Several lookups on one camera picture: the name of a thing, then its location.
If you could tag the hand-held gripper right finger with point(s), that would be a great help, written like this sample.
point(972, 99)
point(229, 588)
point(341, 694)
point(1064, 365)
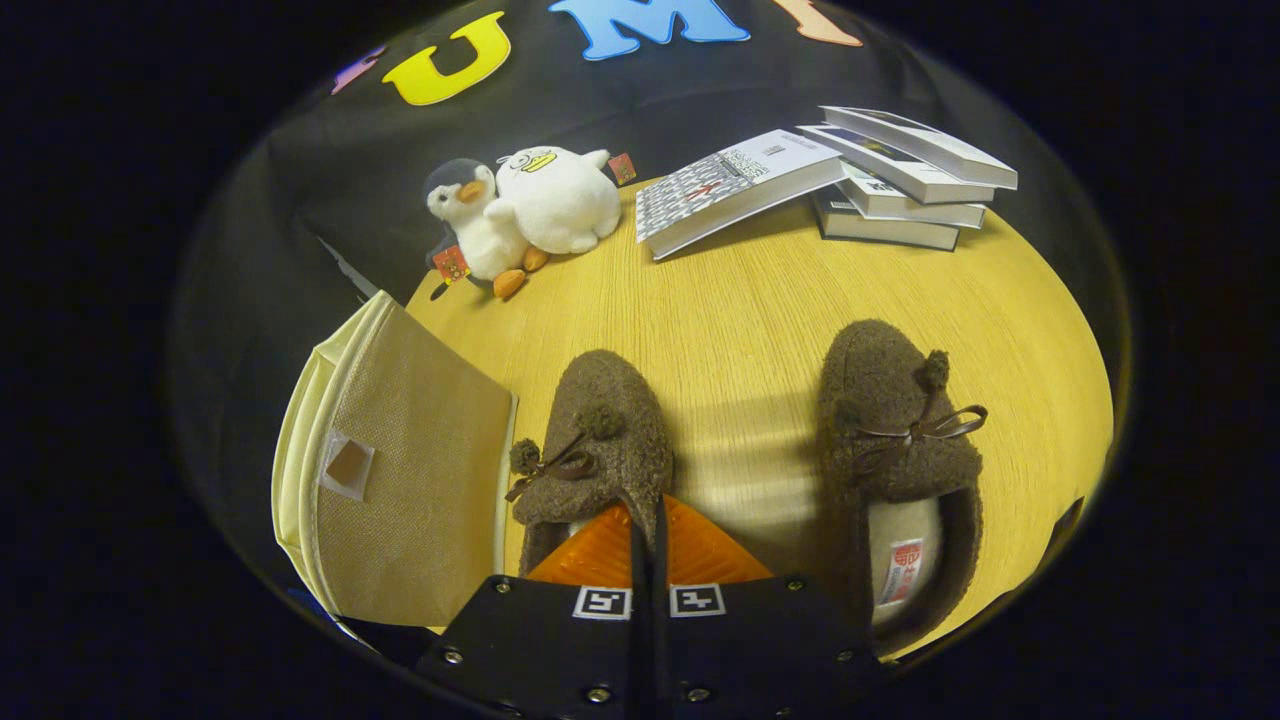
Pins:
point(750, 640)

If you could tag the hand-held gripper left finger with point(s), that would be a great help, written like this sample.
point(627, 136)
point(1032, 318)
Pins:
point(560, 640)

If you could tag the brown fuzzy slipper shoe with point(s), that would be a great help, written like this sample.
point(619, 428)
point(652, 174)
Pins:
point(620, 450)
point(880, 380)

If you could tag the beige fabric storage box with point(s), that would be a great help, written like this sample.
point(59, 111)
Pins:
point(420, 480)

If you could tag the grey white penguin plush toy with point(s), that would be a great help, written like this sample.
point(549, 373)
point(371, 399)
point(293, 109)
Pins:
point(475, 230)

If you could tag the white duck plush toy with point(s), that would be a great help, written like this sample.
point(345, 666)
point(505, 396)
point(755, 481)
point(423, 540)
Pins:
point(560, 205)

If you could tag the patterned cover white book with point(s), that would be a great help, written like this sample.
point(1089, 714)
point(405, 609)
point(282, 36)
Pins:
point(730, 190)

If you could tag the thick white book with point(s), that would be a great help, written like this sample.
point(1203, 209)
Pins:
point(920, 212)

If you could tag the white book blue cover photo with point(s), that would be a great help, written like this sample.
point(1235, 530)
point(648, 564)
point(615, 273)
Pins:
point(890, 165)

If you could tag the black backdrop cloth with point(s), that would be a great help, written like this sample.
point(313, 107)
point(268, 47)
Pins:
point(300, 200)

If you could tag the white book dark cover photo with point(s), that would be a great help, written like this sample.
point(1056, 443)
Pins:
point(930, 145)

